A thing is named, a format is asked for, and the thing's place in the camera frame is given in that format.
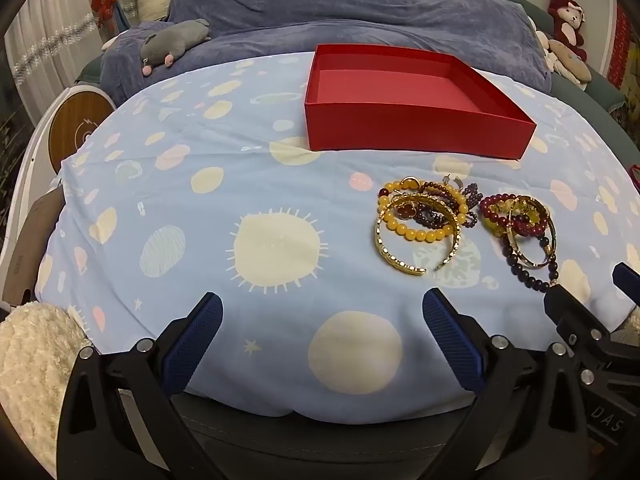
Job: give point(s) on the wide gold bangle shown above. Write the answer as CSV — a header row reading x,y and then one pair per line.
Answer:
x,y
383,246

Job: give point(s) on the thin gold bangle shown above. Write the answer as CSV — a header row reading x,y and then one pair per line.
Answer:
x,y
521,256

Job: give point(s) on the blue purple plush blanket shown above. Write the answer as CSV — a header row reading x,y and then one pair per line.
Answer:
x,y
350,5

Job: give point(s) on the blue planet print bedsheet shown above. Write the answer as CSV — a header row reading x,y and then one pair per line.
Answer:
x,y
250,160

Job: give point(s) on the silver hoop earring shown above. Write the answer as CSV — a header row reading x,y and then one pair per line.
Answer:
x,y
446,179

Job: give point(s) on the beige plush toy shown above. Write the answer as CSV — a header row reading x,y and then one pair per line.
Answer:
x,y
567,60

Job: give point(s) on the red cardboard box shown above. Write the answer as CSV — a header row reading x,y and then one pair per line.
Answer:
x,y
400,125

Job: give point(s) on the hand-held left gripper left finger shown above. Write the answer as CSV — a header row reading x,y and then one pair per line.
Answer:
x,y
192,345

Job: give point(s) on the red hanging banner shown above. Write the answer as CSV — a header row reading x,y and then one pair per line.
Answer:
x,y
621,45

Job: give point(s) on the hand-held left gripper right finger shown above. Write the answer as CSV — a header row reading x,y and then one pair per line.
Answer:
x,y
452,345

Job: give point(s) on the cream fluffy rug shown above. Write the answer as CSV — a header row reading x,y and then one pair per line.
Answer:
x,y
35,355

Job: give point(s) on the red bow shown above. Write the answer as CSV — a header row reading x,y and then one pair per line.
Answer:
x,y
104,7

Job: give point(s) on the red plush monkey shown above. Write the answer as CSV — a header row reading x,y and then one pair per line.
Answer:
x,y
567,22

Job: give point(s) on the grey plush mouse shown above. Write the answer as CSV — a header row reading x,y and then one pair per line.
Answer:
x,y
170,42

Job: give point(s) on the round wooden top table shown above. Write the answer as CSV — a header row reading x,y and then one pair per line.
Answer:
x,y
75,125

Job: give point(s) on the white sheer curtain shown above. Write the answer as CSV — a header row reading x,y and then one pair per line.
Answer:
x,y
50,25

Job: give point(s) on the green bed frame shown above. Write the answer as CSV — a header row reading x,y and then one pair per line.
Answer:
x,y
600,91

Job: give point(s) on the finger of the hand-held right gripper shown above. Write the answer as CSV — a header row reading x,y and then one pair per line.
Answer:
x,y
629,280
570,310

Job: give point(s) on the brown cardboard piece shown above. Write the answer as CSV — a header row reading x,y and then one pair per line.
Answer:
x,y
32,240

